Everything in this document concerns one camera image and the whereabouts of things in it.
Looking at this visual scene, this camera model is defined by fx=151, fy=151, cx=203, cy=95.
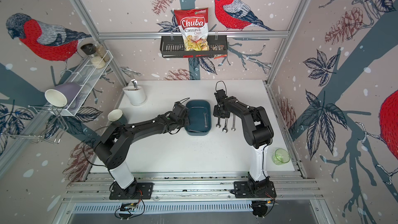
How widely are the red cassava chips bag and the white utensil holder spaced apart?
0.45 metres

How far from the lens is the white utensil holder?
1.03 metres

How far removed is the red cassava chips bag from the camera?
81cm
